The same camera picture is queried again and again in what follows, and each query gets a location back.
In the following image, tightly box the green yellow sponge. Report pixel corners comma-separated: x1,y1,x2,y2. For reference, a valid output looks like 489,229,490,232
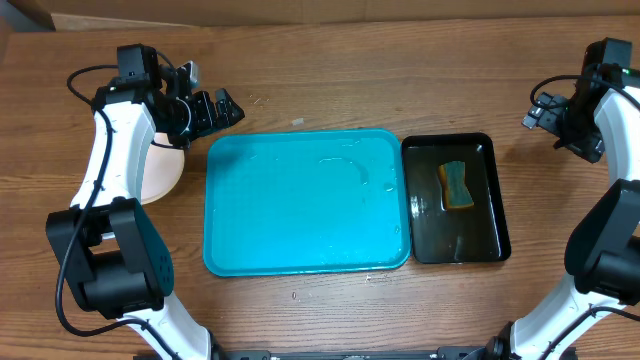
437,161,474,210

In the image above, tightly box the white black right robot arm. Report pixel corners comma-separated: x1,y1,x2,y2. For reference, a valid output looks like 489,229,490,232
467,38,639,360

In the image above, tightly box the cardboard sheet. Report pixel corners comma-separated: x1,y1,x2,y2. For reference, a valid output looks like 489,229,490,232
12,0,639,28

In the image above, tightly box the pink plate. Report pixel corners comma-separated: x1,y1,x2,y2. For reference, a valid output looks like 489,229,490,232
141,133,185,205

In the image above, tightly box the teal plastic tray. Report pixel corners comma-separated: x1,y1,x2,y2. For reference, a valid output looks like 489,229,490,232
202,129,411,277

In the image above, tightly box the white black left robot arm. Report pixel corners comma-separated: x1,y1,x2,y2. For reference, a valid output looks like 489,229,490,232
45,44,245,359

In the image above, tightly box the black metal tray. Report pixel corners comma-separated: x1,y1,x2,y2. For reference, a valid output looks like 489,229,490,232
402,132,511,264

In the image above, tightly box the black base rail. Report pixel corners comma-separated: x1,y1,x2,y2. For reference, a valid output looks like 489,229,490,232
222,346,484,360

